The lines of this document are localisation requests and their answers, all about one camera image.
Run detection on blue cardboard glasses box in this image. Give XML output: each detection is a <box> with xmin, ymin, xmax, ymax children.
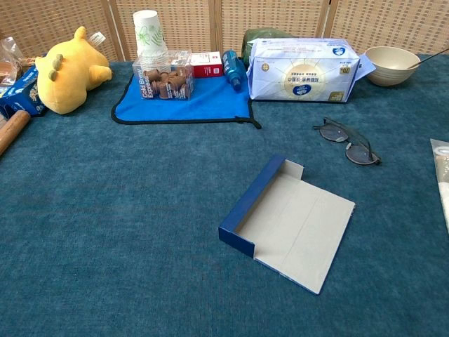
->
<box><xmin>217</xmin><ymin>154</ymin><xmax>356</xmax><ymax>295</ymax></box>

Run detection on black-framed eyeglasses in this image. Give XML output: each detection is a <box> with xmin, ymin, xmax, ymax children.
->
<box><xmin>312</xmin><ymin>117</ymin><xmax>382</xmax><ymax>166</ymax></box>

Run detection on blue cloth black trim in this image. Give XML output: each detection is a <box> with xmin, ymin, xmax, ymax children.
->
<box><xmin>111</xmin><ymin>73</ymin><xmax>262</xmax><ymax>130</ymax></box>

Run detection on red and white carton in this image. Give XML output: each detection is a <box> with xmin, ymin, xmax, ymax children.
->
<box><xmin>188</xmin><ymin>51</ymin><xmax>225</xmax><ymax>79</ymax></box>

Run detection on blue plastic bottle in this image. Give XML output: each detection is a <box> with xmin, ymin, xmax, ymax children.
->
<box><xmin>222</xmin><ymin>49</ymin><xmax>246</xmax><ymax>93</ymax></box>

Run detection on clear coffee capsule box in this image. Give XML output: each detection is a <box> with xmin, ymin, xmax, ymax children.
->
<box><xmin>132</xmin><ymin>51</ymin><xmax>195</xmax><ymax>102</ymax></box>

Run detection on white blue tissue pack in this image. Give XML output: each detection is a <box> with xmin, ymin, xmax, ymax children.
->
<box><xmin>246</xmin><ymin>37</ymin><xmax>376</xmax><ymax>104</ymax></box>

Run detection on stack of paper cups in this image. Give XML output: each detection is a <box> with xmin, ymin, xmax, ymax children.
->
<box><xmin>132</xmin><ymin>9</ymin><xmax>169</xmax><ymax>71</ymax></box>

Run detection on woven rattan folding screen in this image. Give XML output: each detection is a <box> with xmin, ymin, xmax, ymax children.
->
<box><xmin>0</xmin><ymin>0</ymin><xmax>449</xmax><ymax>62</ymax></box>

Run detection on yellow plush toy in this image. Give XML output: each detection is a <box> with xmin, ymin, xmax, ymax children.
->
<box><xmin>34</xmin><ymin>26</ymin><xmax>113</xmax><ymax>115</ymax></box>

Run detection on beige bowl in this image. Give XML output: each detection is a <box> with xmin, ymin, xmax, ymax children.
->
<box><xmin>364</xmin><ymin>46</ymin><xmax>422</xmax><ymax>87</ymax></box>

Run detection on wooden rolling pin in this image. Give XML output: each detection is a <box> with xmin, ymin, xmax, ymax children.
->
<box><xmin>0</xmin><ymin>110</ymin><xmax>32</xmax><ymax>157</ymax></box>

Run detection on dark blue snack box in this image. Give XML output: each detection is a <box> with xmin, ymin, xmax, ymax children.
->
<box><xmin>0</xmin><ymin>65</ymin><xmax>48</xmax><ymax>119</ymax></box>

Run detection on clear bag with white cloth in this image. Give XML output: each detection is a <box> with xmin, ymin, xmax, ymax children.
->
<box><xmin>430</xmin><ymin>138</ymin><xmax>449</xmax><ymax>234</ymax></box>

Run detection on metal spoon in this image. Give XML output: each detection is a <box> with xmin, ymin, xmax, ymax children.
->
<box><xmin>403</xmin><ymin>47</ymin><xmax>449</xmax><ymax>70</ymax></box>

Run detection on clear bag of pastries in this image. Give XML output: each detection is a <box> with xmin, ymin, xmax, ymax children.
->
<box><xmin>0</xmin><ymin>37</ymin><xmax>26</xmax><ymax>88</ymax></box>

